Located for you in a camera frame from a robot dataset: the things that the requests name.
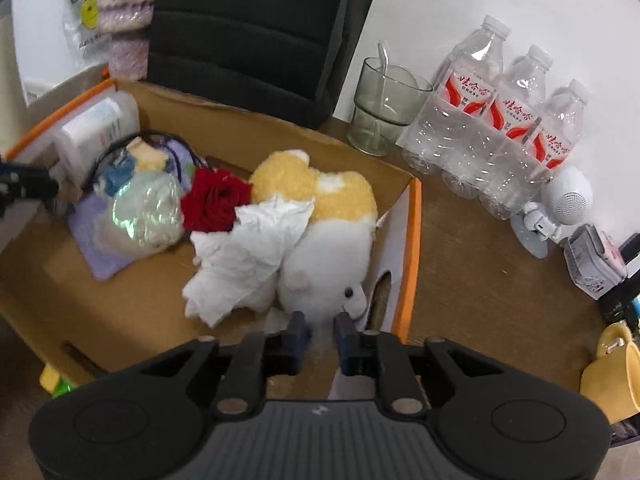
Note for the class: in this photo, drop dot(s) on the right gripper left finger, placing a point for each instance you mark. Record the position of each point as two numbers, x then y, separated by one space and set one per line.
258 357

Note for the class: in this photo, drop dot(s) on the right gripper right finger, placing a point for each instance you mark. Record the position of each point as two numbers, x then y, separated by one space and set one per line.
383 358

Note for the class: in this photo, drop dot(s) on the white tissue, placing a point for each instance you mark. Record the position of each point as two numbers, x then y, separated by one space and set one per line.
239 269

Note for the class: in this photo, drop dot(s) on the blue cartoon pouch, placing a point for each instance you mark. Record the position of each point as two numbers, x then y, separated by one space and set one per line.
148 150

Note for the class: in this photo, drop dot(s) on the red artificial rose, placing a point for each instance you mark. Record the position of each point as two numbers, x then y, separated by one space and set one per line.
210 204

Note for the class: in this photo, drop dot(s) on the yellow white plush toy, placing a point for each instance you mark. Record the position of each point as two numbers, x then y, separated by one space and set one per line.
323 274

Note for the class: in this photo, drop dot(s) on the white plastic jar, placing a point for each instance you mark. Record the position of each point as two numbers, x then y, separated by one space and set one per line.
83 139

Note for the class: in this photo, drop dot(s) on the purple knitted cloth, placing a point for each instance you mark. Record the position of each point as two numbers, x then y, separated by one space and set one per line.
102 265

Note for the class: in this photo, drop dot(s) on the iridescent wrapped bundle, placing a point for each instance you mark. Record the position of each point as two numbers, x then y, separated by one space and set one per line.
143 218

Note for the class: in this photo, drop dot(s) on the smiley face plastic bag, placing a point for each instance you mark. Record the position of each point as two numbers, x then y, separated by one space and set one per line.
88 45

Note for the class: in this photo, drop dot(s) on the green tissue pack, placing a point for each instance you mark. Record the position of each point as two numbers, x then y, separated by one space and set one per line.
54 383

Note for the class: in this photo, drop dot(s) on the pink marbled ceramic vase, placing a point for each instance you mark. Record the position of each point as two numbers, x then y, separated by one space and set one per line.
126 23

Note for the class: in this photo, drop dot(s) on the left water bottle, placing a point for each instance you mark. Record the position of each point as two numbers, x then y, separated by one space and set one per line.
464 86

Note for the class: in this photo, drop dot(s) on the water bottle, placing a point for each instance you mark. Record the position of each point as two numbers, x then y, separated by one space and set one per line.
519 92
520 167
464 86

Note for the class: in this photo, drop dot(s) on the small grey tin box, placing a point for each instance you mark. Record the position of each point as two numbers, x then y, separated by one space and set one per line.
593 261

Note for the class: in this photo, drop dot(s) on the yellow mug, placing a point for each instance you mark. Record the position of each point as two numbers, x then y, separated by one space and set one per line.
611 381

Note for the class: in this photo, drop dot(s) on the white astronaut figurine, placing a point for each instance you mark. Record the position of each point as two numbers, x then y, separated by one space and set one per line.
564 200

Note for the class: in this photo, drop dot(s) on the green glass cup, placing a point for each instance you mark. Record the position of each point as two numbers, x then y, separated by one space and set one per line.
385 103

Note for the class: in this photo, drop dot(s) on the right water bottle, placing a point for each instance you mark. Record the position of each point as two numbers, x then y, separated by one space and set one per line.
520 167

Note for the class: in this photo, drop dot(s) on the middle water bottle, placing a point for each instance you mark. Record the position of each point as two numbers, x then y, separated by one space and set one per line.
519 92

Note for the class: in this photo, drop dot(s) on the clear spoon in cup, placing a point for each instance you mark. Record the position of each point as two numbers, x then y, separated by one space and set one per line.
385 67

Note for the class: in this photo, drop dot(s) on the black paper bag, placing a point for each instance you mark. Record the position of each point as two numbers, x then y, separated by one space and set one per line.
283 58

